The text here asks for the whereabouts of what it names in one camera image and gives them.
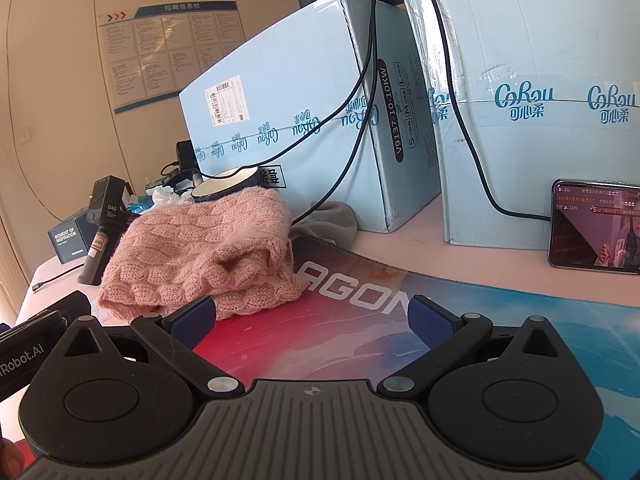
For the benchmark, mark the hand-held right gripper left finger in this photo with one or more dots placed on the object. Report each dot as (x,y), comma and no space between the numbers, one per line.
(197,317)

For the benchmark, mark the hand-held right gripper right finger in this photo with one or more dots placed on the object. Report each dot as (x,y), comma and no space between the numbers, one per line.
(430,320)

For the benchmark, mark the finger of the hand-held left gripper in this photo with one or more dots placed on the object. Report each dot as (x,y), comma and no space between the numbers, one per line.
(70,302)

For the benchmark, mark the pink knit sweater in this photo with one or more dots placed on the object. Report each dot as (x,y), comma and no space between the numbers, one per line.
(200,240)

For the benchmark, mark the person's left hand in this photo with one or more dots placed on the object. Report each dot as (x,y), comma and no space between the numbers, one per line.
(9,462)

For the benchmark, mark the small dark blue box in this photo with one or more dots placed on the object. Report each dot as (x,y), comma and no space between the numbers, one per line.
(70,240)

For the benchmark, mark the black handheld device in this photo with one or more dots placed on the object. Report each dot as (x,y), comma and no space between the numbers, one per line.
(102,240)

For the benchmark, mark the white plastic bag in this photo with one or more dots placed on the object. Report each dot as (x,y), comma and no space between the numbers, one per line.
(167,195)

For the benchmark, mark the striped ceramic mug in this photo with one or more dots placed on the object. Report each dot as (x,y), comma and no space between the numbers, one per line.
(225,185)

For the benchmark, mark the grey cloth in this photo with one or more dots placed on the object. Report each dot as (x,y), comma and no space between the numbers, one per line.
(325,220)

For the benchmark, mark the small black device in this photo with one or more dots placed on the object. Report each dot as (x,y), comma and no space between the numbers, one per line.
(186,157)

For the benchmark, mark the smartphone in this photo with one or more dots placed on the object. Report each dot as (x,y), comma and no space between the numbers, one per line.
(590,230)

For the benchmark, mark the light blue box with label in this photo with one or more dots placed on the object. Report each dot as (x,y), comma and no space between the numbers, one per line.
(280,85)

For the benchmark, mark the large light blue cardboard box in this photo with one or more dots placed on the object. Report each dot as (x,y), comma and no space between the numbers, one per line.
(525,35)

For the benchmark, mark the wall switch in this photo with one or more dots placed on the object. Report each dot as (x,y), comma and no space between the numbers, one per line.
(25,136)

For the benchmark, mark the wall notice board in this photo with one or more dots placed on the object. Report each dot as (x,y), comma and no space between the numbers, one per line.
(165,50)

